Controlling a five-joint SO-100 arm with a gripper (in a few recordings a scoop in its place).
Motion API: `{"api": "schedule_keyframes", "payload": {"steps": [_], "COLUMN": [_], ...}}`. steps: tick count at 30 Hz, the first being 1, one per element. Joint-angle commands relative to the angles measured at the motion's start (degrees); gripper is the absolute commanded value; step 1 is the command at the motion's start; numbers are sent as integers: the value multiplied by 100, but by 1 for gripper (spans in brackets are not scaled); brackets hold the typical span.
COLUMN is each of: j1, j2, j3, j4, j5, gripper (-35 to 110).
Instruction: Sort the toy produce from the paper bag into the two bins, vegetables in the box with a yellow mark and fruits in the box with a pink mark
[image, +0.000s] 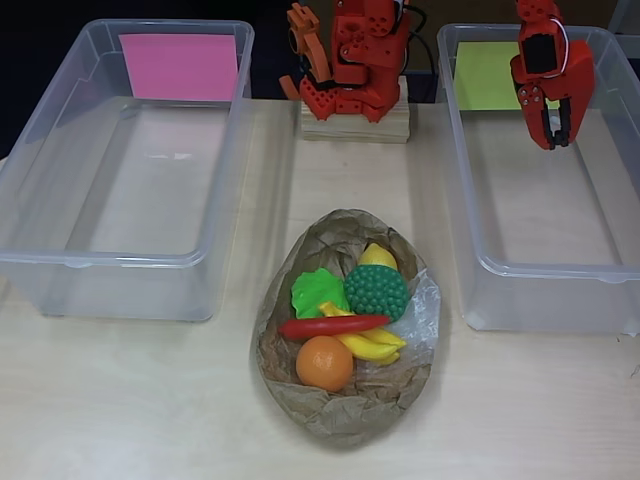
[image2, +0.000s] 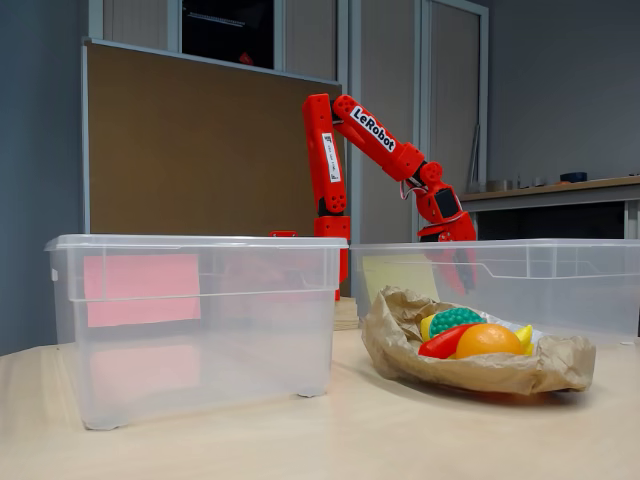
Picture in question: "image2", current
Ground dark green bumpy toy vegetable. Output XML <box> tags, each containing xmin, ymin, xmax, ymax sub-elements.
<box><xmin>428</xmin><ymin>307</ymin><xmax>487</xmax><ymax>339</ymax></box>

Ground orange toy fruit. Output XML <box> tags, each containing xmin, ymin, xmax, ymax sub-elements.
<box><xmin>455</xmin><ymin>323</ymin><xmax>525</xmax><ymax>360</ymax></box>

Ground red toy chili pepper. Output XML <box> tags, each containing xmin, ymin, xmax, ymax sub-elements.
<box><xmin>417</xmin><ymin>323</ymin><xmax>481</xmax><ymax>359</ymax></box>

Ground yellow toy banana bunch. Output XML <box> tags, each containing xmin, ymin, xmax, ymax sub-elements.
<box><xmin>513</xmin><ymin>324</ymin><xmax>535</xmax><ymax>356</ymax></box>

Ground clear plastic bin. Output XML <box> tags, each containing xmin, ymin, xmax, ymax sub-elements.
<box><xmin>348</xmin><ymin>237</ymin><xmax>640</xmax><ymax>346</ymax></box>
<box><xmin>43</xmin><ymin>233</ymin><xmax>350</xmax><ymax>431</ymax></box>

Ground yellow paper note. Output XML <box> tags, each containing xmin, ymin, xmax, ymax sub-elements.
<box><xmin>361</xmin><ymin>253</ymin><xmax>441</xmax><ymax>305</ymax></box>

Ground leaning metal strips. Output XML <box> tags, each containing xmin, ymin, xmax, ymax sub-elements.
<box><xmin>467</xmin><ymin>123</ymin><xmax>482</xmax><ymax>195</ymax></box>

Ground crumpled brown paper bag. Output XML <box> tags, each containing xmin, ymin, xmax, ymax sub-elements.
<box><xmin>360</xmin><ymin>285</ymin><xmax>598</xmax><ymax>396</ymax></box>

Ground wooden top counter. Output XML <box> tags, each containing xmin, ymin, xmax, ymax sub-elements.
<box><xmin>459</xmin><ymin>174</ymin><xmax>640</xmax><ymax>241</ymax></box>

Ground wooden base block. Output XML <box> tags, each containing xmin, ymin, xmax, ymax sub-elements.
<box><xmin>333</xmin><ymin>296</ymin><xmax>362</xmax><ymax>332</ymax></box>

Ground brown cork board partition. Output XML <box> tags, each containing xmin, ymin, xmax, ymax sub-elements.
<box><xmin>81</xmin><ymin>38</ymin><xmax>346</xmax><ymax>236</ymax></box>

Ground pink paper note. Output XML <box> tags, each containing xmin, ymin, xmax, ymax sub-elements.
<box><xmin>82</xmin><ymin>253</ymin><xmax>202</xmax><ymax>329</ymax></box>

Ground wrist servo cable loop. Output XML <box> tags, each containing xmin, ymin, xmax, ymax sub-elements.
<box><xmin>398</xmin><ymin>177</ymin><xmax>429</xmax><ymax>202</ymax></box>

